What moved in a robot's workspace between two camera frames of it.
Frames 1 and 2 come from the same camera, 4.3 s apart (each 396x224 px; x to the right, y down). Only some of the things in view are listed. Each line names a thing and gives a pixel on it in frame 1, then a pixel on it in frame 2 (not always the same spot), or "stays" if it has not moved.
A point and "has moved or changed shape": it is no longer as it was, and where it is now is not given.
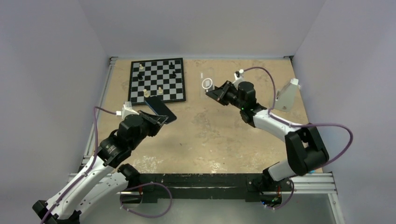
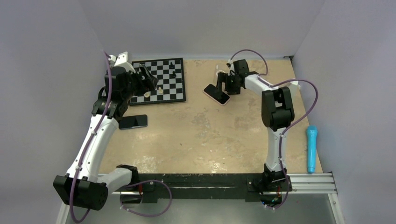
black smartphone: x=160 y=108 has moved or changed shape
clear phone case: x=207 y=80 to x=219 y=71
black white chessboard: x=164 y=78 stays
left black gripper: x=153 y=120 to x=145 y=85
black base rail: x=242 y=186 stays
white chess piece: x=146 y=94 stays
